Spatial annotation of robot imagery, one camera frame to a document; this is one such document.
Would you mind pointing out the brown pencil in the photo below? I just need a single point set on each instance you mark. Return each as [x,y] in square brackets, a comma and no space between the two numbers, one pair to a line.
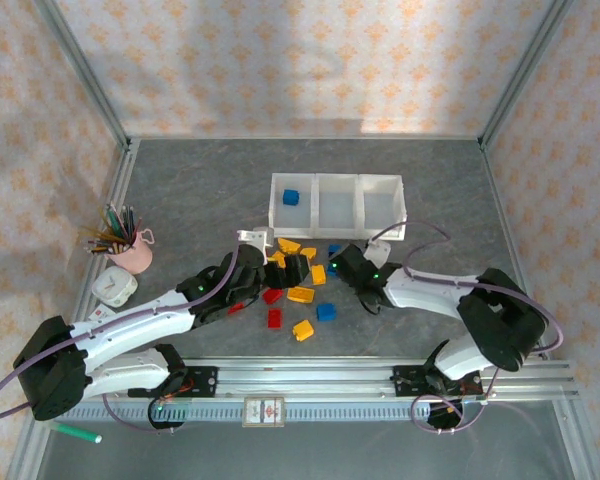
[136,227]

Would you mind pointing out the pink cup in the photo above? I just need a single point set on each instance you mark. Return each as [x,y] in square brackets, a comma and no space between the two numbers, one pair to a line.
[130,257]

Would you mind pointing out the aluminium frame crossbar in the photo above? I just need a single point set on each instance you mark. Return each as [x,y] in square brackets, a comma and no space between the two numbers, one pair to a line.
[305,136]

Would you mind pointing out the small white card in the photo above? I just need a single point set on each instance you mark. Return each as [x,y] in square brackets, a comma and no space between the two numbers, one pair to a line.
[99,314]

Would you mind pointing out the black round base housing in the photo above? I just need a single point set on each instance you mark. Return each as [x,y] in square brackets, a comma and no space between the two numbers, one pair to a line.
[170,424]
[445,424]

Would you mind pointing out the dark pencil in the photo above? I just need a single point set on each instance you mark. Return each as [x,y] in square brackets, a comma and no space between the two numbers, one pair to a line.
[102,248]
[128,220]

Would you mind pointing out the aluminium frame post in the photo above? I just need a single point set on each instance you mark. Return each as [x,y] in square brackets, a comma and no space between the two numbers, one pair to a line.
[529,65]
[81,65]

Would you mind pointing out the green marker pen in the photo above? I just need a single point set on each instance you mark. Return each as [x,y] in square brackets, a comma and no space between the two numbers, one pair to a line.
[77,434]

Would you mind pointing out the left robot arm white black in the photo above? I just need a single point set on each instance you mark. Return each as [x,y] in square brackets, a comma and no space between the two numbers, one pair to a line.
[130,325]

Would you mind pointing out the aluminium mounting rail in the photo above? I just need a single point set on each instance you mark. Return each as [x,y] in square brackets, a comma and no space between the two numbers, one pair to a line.
[305,380]

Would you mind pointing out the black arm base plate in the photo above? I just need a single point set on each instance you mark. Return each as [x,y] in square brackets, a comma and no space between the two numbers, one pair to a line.
[407,380]
[202,382]

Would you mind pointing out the framed label plate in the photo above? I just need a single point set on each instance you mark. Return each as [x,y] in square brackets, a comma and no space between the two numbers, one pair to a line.
[264,411]

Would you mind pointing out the tan pencil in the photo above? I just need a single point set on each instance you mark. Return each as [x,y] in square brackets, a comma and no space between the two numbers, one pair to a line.
[97,234]

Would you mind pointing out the blue lego brick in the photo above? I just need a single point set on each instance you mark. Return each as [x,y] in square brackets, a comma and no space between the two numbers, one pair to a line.
[290,197]
[326,312]
[334,249]
[332,270]

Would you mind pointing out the aluminium frame side rail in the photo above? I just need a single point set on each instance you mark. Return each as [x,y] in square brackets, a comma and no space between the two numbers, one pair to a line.
[115,200]
[501,200]

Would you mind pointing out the yellow half-round lego brick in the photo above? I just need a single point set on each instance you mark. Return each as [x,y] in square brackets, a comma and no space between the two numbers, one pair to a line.
[289,245]

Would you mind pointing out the green pencil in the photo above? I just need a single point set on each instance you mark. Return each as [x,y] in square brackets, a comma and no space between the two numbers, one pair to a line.
[115,220]

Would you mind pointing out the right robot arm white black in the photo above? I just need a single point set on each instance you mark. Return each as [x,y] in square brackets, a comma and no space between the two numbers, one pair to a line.
[430,295]

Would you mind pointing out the white square clock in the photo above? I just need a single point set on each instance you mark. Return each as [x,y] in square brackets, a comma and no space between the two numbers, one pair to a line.
[114,286]

